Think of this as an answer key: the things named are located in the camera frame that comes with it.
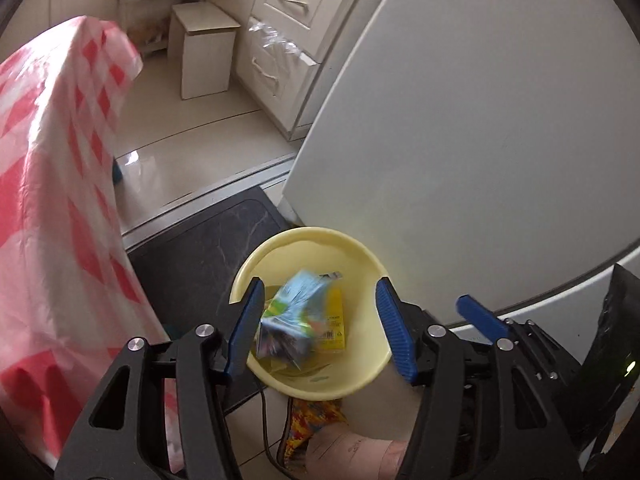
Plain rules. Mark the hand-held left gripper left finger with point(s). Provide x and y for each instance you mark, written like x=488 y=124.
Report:
x=247 y=330

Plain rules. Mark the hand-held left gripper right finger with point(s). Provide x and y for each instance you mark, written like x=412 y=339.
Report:
x=395 y=330

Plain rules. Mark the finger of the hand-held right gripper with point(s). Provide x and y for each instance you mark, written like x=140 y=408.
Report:
x=480 y=314

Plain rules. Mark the blue-grey drink carton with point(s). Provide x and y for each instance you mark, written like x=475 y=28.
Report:
x=292 y=315

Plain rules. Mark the yellow plastic bin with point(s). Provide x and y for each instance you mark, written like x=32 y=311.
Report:
x=310 y=250

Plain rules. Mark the patterned slipper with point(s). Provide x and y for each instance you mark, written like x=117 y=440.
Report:
x=312 y=415

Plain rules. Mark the white refrigerator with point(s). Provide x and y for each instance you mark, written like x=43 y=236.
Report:
x=475 y=135

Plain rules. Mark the red checkered plastic tablecloth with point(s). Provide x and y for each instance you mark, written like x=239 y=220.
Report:
x=55 y=210

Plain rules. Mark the white drawer cabinet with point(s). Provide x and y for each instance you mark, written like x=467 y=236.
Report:
x=280 y=60

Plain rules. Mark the white step stool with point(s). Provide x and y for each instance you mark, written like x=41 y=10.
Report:
x=205 y=45

